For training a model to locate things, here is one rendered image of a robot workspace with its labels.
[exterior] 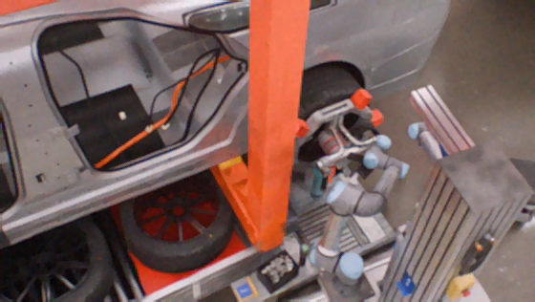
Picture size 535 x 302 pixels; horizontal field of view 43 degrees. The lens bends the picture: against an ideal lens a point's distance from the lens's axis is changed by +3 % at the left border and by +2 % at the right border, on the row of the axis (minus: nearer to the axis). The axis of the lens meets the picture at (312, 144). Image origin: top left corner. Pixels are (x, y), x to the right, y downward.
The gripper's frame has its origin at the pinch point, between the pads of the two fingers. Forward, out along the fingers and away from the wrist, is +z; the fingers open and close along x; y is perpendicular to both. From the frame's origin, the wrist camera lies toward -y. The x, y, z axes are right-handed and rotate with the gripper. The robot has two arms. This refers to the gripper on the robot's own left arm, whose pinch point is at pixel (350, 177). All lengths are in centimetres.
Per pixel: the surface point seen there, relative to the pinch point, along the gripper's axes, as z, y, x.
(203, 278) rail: 84, -26, -55
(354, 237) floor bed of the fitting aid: 78, 24, 44
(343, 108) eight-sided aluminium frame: -17.0, -28.5, 20.0
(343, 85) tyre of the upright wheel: -22, -38, 30
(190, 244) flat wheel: 74, -44, -51
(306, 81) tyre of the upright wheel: -16, -54, 17
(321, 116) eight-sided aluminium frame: -12.2, -34.0, 8.3
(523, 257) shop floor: 45, 115, 103
